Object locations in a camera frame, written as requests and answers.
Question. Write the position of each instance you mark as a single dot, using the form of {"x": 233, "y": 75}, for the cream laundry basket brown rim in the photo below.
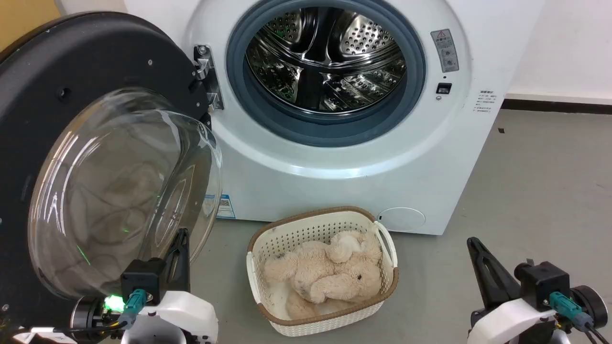
{"x": 282, "y": 239}

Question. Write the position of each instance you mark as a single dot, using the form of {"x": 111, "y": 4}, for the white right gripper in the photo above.
{"x": 507, "y": 317}

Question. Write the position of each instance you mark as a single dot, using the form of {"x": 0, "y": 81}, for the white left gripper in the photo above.
{"x": 184, "y": 315}

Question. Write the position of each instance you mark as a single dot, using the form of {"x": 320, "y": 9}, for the grey warning sticker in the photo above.
{"x": 445, "y": 50}

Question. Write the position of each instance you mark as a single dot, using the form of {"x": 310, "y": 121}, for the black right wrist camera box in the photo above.
{"x": 542, "y": 282}

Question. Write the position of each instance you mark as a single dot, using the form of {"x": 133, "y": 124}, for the black door latch socket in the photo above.
{"x": 443, "y": 88}

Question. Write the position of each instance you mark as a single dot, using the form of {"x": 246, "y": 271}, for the yellow wooden panel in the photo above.
{"x": 26, "y": 19}

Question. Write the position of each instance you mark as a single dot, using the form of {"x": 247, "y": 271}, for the metal door hinge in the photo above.
{"x": 206, "y": 67}

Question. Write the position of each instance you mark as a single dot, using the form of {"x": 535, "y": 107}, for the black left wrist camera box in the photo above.
{"x": 142, "y": 279}

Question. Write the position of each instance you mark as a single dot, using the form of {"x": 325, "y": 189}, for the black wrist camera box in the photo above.
{"x": 542, "y": 282}
{"x": 142, "y": 279}

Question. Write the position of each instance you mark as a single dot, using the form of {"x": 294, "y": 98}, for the white front-load washing machine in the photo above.
{"x": 334, "y": 181}

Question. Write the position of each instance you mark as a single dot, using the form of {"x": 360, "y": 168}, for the printed text label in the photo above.
{"x": 486, "y": 103}

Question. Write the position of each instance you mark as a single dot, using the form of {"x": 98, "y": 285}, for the black baseboard strip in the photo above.
{"x": 559, "y": 106}

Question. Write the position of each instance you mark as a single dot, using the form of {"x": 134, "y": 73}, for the perforated stainless steel drum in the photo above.
{"x": 330, "y": 62}

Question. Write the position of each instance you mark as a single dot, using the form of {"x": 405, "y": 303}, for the blue white energy sticker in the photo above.
{"x": 225, "y": 206}

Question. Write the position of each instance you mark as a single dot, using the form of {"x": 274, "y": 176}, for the round white filter cover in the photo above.
{"x": 402, "y": 220}

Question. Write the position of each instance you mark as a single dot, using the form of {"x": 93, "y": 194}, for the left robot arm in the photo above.
{"x": 88, "y": 315}

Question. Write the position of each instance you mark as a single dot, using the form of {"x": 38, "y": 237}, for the black washer door glass bowl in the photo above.
{"x": 71, "y": 76}

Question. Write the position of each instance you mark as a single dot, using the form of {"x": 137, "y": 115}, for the beige plush toy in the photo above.
{"x": 330, "y": 277}

